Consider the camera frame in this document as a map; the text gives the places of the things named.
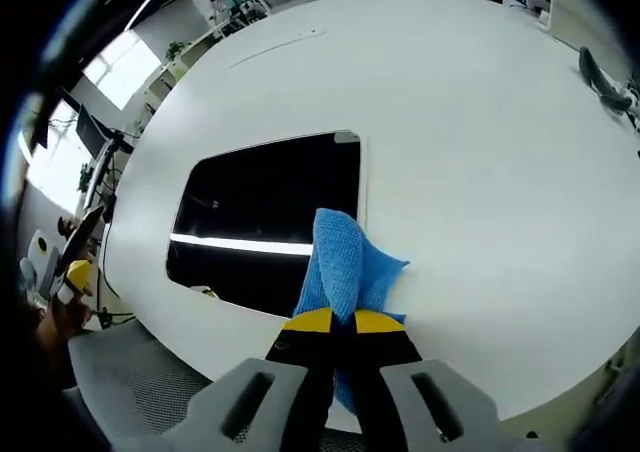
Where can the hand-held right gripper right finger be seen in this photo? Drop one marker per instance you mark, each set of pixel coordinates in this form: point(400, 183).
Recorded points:
point(430, 407)

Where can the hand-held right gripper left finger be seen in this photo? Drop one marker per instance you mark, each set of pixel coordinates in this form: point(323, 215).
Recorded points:
point(250, 407)

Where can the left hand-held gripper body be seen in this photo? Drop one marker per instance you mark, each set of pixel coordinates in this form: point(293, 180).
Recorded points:
point(45, 267)

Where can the blue cleaning cloth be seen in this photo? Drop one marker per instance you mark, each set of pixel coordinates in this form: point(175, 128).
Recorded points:
point(340, 262)

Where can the black tablet with white edge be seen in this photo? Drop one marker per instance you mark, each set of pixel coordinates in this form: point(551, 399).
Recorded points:
point(260, 192)

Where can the person's left hand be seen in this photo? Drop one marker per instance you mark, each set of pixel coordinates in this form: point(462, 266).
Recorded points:
point(62, 317)

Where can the black monitor stand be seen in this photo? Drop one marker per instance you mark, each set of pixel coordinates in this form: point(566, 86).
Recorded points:
point(107, 157)

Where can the black monitor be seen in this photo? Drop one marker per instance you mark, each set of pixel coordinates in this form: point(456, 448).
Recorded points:
point(90, 132)

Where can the green potted plant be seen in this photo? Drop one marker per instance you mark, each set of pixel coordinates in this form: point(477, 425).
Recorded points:
point(175, 51)

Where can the dark curved headset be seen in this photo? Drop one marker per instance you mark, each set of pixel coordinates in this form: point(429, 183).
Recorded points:
point(600, 84)

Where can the grey desk partition panel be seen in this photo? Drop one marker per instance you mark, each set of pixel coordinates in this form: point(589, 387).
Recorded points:
point(580, 12)

